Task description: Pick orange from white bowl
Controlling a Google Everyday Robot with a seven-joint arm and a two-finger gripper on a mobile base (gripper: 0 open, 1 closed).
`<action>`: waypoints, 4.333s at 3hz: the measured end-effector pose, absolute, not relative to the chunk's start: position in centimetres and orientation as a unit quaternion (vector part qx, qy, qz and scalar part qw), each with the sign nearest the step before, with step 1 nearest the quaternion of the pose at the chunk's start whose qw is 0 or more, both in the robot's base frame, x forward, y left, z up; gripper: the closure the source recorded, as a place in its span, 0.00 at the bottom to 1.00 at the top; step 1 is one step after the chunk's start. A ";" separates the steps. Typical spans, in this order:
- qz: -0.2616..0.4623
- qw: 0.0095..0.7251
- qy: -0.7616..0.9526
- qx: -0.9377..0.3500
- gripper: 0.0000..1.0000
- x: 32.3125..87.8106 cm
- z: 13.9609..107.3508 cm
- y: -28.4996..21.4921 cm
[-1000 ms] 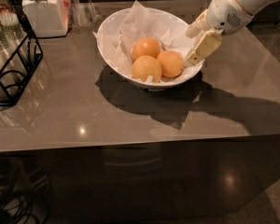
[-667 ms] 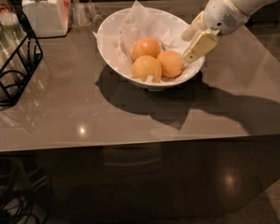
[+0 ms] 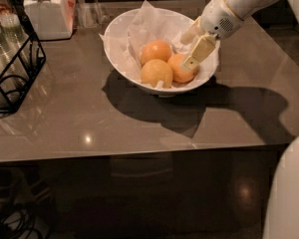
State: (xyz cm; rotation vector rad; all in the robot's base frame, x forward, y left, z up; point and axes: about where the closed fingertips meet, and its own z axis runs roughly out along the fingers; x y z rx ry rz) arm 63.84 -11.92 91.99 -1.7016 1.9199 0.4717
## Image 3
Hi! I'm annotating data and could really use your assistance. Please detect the clear acrylic stand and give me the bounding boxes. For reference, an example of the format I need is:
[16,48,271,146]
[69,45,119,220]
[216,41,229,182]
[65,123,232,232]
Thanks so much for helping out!
[77,0,109,28]

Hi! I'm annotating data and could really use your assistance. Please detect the orange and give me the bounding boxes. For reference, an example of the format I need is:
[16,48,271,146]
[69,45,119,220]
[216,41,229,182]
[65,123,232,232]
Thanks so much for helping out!
[141,59,173,89]
[167,54,198,84]
[141,40,172,65]

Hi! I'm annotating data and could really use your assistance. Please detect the white ceramic bowl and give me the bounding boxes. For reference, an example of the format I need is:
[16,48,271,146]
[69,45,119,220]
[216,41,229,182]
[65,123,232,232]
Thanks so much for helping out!
[101,7,219,97]

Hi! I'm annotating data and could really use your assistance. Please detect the white lidded jar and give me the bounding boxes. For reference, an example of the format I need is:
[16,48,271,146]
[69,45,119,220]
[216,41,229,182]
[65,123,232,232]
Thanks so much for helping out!
[23,0,76,41]

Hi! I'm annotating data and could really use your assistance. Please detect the white paper liner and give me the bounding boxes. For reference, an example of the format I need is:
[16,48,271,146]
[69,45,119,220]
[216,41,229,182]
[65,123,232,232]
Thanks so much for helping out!
[101,1,220,96]

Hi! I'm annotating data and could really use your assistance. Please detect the black wire rack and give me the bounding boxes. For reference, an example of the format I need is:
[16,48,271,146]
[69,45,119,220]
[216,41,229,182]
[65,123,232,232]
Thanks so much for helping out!
[0,0,46,114]

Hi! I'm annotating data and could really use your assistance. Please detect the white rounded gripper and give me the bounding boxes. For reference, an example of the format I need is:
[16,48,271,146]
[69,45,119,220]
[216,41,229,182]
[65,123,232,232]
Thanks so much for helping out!
[179,0,243,71]

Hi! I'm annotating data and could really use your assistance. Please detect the black cables on floor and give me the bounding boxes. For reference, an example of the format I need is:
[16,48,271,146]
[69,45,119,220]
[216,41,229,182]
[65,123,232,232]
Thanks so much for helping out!
[0,199,54,239]

